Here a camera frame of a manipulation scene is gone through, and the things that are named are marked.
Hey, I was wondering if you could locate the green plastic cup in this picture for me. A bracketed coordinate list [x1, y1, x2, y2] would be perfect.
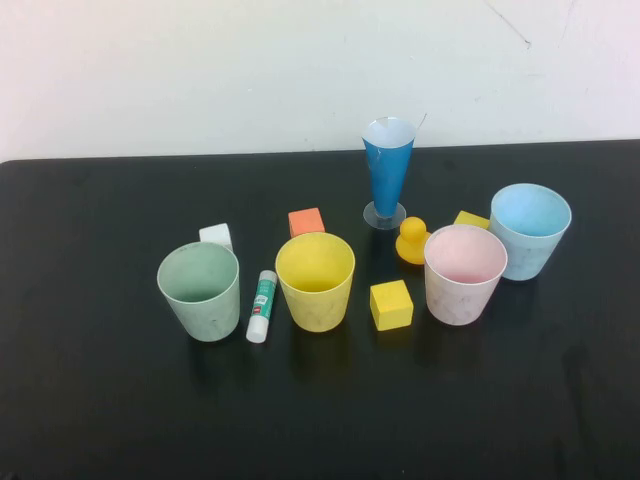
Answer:
[156, 241, 241, 344]

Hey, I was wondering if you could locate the pink plastic cup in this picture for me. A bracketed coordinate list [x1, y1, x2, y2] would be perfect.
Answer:
[423, 224, 509, 327]

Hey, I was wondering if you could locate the light blue plastic cup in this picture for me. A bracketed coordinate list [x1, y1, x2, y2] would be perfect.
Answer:
[488, 182, 573, 282]

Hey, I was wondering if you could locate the orange foam cube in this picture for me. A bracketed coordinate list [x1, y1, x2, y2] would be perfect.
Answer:
[287, 207, 326, 239]

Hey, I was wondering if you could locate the yellow plastic cup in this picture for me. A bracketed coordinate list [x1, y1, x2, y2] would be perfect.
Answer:
[274, 232, 357, 334]

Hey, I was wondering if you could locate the green white glue stick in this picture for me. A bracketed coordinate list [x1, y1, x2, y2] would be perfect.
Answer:
[245, 269, 279, 345]

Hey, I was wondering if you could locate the yellow rubber duck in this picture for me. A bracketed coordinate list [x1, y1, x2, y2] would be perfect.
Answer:
[395, 215, 432, 264]

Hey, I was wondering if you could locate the tall blue conical glass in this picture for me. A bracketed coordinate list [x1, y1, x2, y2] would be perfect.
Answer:
[361, 117, 419, 231]

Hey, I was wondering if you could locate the yellow foam cube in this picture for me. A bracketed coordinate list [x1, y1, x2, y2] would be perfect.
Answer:
[369, 279, 415, 333]
[452, 210, 491, 232]

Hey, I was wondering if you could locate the white foam cube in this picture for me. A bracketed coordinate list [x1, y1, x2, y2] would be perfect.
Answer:
[198, 222, 235, 253]

